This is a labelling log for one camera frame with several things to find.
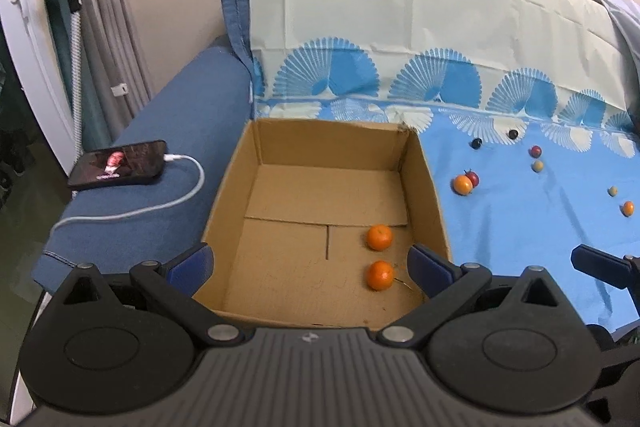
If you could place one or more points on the small dry twig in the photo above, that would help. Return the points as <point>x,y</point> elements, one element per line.
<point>404,283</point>

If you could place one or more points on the orange tangerine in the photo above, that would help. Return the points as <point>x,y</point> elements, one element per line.
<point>381,275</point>
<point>462,185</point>
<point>379,237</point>
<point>628,208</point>

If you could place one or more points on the brown cardboard box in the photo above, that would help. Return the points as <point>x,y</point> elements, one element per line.
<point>280,257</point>

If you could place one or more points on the light grey garment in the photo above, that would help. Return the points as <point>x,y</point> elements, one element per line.
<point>625,22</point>

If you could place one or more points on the black smartphone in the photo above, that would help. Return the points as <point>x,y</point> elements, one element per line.
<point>120,162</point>

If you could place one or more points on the blue fan-print cloth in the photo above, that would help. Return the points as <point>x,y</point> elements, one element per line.
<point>500,232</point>

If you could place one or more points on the small yellow round fruit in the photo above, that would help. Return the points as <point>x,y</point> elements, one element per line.
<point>538,166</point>

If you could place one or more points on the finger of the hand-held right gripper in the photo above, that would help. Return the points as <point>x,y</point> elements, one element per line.
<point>600,259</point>

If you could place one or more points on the small red round fruit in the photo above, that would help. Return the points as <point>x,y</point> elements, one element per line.
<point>535,151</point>

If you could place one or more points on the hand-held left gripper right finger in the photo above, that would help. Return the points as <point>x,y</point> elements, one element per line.
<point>425,264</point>

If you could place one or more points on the dark red cherry with stem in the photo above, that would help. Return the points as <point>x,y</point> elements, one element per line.
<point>473,178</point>

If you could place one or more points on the grey curtain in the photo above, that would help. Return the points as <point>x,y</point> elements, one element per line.
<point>110,7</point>

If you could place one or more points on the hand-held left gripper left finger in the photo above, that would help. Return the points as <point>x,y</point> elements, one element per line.
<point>192,263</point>

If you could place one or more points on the blue fabric sheet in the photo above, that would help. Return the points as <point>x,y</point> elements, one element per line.
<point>235,7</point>

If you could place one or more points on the white plastic rack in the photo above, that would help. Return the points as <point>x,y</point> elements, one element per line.
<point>30,57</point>

